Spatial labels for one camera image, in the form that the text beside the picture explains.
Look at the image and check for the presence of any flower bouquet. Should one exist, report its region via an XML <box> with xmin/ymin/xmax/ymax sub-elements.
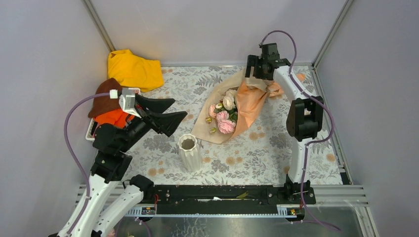
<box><xmin>191</xmin><ymin>66</ymin><xmax>301</xmax><ymax>144</ymax></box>

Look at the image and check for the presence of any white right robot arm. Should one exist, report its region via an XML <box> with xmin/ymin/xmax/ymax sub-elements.
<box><xmin>245</xmin><ymin>43</ymin><xmax>323</xmax><ymax>205</ymax></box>

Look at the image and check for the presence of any white ribbed vase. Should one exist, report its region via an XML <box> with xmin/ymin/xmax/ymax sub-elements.
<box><xmin>178</xmin><ymin>134</ymin><xmax>202</xmax><ymax>172</ymax></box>

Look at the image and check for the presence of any orange cloth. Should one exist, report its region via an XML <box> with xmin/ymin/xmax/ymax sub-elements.
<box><xmin>94</xmin><ymin>109</ymin><xmax>134</xmax><ymax>128</ymax></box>

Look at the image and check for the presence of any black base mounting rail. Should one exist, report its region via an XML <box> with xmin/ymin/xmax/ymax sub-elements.
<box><xmin>123</xmin><ymin>183</ymin><xmax>317</xmax><ymax>215</ymax></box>

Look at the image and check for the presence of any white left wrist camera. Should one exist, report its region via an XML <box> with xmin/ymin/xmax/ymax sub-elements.
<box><xmin>119</xmin><ymin>87</ymin><xmax>141</xmax><ymax>118</ymax></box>

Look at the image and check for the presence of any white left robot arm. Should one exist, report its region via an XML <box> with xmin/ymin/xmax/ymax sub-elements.
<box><xmin>56</xmin><ymin>90</ymin><xmax>187</xmax><ymax>237</ymax></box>

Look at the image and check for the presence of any yellow cloth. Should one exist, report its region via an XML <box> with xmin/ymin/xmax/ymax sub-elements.
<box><xmin>108</xmin><ymin>49</ymin><xmax>164</xmax><ymax>92</ymax></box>

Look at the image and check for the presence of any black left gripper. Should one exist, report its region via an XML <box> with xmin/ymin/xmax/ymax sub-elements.
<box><xmin>119</xmin><ymin>94</ymin><xmax>188</xmax><ymax>153</ymax></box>

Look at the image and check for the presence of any white plastic basket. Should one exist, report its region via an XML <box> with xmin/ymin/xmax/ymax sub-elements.
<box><xmin>85</xmin><ymin>87</ymin><xmax>141</xmax><ymax>141</ymax></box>

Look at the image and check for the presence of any brown cloth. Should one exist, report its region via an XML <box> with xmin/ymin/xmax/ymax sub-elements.
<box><xmin>88</xmin><ymin>78</ymin><xmax>122</xmax><ymax>118</ymax></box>

